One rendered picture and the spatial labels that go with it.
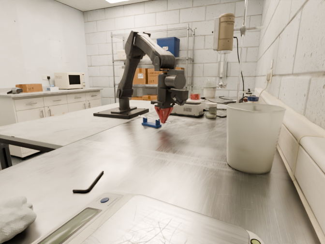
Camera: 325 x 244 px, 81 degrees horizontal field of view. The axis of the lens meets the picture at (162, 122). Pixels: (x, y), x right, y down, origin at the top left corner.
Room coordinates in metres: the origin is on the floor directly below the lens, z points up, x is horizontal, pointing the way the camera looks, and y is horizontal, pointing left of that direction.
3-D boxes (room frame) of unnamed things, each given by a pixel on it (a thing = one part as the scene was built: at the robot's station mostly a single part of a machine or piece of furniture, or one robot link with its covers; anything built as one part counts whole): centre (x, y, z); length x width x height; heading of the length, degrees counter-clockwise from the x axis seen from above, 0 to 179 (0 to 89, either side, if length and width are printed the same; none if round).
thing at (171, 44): (3.58, 0.19, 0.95); 1.43 x 0.41 x 1.90; 67
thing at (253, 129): (0.47, -0.23, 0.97); 0.18 x 0.13 x 0.15; 155
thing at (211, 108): (1.03, -0.27, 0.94); 0.06 x 0.06 x 0.08
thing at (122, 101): (1.15, 0.23, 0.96); 0.20 x 0.07 x 0.08; 160
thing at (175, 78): (0.77, -0.04, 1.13); 0.12 x 0.09 x 0.12; 35
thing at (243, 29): (1.39, -0.54, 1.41); 0.25 x 0.11 x 0.05; 67
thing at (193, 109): (1.13, -0.15, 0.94); 0.22 x 0.13 x 0.08; 59
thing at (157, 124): (0.86, 0.05, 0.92); 0.10 x 0.03 x 0.04; 50
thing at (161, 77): (0.80, -0.01, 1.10); 0.07 x 0.06 x 0.07; 35
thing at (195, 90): (1.12, -0.19, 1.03); 0.07 x 0.06 x 0.08; 64
